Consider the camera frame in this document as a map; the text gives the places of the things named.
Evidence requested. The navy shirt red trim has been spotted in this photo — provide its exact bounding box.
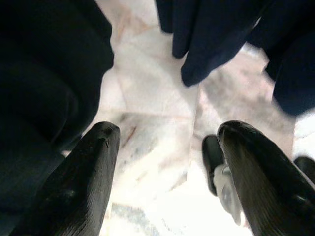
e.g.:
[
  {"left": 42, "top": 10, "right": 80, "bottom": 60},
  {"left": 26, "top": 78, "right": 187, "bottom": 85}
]
[{"left": 155, "top": 0, "right": 315, "bottom": 118}]

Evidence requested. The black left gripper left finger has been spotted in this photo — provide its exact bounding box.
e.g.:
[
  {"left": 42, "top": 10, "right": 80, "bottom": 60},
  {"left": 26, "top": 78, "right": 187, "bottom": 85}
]
[{"left": 9, "top": 121, "right": 121, "bottom": 236}]

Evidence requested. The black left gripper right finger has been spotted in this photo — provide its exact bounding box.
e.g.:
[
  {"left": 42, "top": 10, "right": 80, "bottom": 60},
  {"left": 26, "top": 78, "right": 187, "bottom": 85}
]
[{"left": 218, "top": 120, "right": 315, "bottom": 236}]

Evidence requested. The black shirt yellow logo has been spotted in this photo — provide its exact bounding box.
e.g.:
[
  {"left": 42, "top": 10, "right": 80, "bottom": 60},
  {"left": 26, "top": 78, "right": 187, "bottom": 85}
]
[{"left": 0, "top": 0, "right": 115, "bottom": 236}]

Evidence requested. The black robot foot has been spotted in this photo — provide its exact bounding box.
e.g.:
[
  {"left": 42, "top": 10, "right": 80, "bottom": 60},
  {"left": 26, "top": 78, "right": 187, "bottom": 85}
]
[{"left": 201, "top": 134, "right": 243, "bottom": 226}]

